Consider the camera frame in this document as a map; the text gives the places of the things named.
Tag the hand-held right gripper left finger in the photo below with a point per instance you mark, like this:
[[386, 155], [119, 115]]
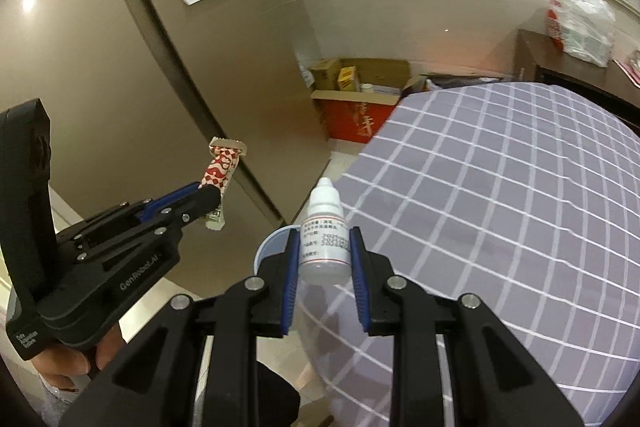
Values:
[[288, 292]]

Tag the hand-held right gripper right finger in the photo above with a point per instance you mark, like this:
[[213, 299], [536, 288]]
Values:
[[359, 282]]

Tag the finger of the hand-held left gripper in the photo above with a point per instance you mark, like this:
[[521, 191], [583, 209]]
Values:
[[192, 209], [167, 199]]

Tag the white dropper bottle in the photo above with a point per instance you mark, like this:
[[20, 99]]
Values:
[[325, 257]]

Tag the pale blue plastic bin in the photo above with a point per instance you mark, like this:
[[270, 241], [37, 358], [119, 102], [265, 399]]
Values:
[[267, 249]]

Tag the red white patterned wrapper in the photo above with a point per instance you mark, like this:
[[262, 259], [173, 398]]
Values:
[[220, 167]]

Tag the person's left hand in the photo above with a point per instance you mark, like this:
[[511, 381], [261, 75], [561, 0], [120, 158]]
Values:
[[65, 364]]

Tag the person's dark pants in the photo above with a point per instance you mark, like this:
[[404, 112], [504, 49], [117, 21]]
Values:
[[277, 397]]

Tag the tall beige cabinet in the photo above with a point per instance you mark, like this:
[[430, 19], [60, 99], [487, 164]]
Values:
[[100, 57]]

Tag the purple plaid bed sheet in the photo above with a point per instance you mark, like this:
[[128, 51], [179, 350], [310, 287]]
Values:
[[500, 207]]

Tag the red cardboard box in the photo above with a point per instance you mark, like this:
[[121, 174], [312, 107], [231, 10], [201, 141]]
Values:
[[350, 117]]

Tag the small white jar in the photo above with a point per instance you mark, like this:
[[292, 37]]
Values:
[[367, 88]]

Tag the yellow box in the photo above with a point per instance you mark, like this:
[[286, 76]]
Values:
[[348, 79]]

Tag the plain brown cardboard box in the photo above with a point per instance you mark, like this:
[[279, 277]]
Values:
[[385, 72]]

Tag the dark wooden cabinet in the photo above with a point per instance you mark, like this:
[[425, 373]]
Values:
[[550, 62]]

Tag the red white carton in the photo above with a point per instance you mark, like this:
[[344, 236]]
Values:
[[554, 24]]

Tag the white plastic bag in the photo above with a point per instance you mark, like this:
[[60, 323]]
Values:
[[587, 32]]

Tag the red magazine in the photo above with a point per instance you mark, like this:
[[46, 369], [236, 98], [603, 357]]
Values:
[[631, 69]]

